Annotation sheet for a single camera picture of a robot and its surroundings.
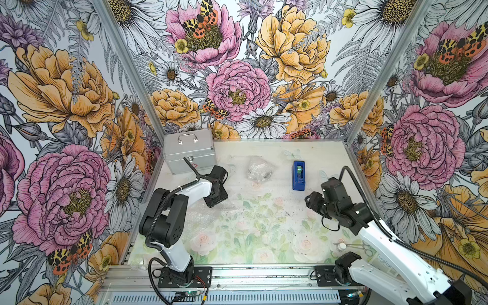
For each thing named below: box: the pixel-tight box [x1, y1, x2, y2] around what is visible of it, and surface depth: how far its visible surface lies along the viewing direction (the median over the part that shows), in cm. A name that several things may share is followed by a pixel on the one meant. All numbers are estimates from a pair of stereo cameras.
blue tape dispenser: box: [291, 160, 306, 192], surface depth 101 cm
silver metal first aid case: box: [163, 128, 218, 175], surface depth 101 cm
